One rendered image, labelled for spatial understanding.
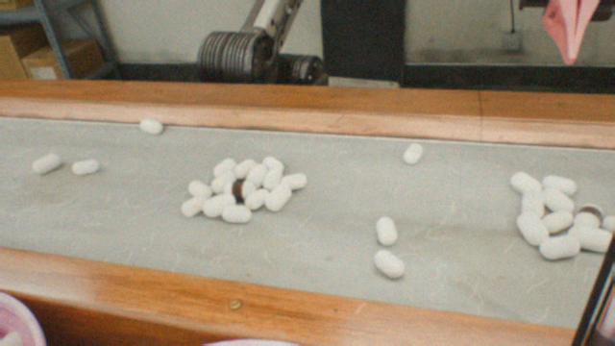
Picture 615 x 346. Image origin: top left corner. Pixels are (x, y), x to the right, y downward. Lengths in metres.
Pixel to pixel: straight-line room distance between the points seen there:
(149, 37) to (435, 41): 1.69
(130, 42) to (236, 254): 2.75
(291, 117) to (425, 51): 1.99
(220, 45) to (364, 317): 0.68
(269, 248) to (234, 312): 0.10
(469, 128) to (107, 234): 0.46
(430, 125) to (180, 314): 0.40
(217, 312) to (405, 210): 0.23
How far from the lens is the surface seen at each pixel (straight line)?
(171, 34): 2.99
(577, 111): 0.70
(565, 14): 0.58
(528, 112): 0.68
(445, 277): 0.44
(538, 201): 0.52
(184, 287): 0.42
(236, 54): 0.92
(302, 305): 0.39
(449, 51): 2.63
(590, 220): 0.51
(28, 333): 0.47
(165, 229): 0.53
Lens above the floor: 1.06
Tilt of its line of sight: 34 degrees down
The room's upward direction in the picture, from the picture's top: 6 degrees counter-clockwise
